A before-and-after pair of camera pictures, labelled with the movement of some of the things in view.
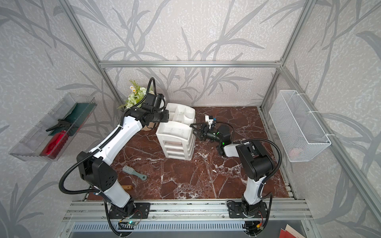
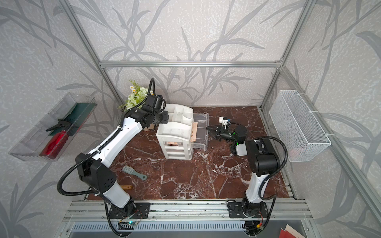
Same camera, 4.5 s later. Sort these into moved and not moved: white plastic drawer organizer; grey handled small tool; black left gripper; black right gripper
Moved: black right gripper
Not moved: white plastic drawer organizer; grey handled small tool; black left gripper
